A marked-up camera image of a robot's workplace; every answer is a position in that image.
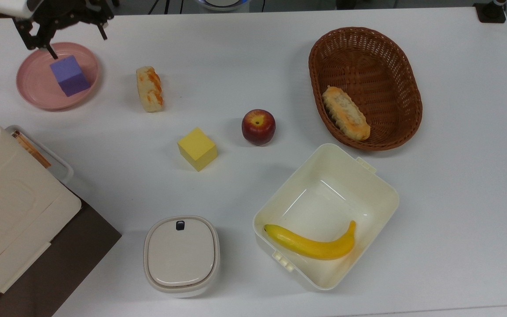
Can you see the black tripod legs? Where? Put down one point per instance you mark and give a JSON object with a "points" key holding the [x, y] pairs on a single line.
{"points": [[167, 5]]}

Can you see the purple cube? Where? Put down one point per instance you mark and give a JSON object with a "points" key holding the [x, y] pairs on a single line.
{"points": [[71, 77]]}

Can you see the small beige lidded bin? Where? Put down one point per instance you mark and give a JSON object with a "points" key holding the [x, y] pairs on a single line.
{"points": [[181, 257]]}

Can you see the cream plastic box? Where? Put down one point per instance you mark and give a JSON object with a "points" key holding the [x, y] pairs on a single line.
{"points": [[324, 198]]}

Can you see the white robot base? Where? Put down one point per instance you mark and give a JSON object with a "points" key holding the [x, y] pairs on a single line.
{"points": [[222, 4]]}

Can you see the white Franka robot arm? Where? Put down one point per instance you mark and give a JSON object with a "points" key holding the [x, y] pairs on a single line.
{"points": [[2, 6]]}

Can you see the toy bread with orange glaze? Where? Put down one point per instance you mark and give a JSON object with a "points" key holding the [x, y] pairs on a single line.
{"points": [[149, 90]]}

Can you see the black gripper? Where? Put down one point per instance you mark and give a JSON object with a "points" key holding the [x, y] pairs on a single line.
{"points": [[62, 13]]}

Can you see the toy baguette bread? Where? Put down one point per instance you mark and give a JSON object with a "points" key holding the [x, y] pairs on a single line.
{"points": [[346, 113]]}

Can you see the red toy apple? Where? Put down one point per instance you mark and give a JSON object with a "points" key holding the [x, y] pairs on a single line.
{"points": [[259, 127]]}

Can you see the yellow cube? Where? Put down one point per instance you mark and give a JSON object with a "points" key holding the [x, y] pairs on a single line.
{"points": [[197, 149]]}

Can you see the yellow toy banana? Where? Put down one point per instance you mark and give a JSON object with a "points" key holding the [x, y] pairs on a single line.
{"points": [[310, 248]]}

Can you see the brown wicker basket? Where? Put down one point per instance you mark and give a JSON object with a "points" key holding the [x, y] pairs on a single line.
{"points": [[368, 57]]}

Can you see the pink plate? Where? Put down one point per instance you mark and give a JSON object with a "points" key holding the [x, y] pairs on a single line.
{"points": [[38, 90]]}

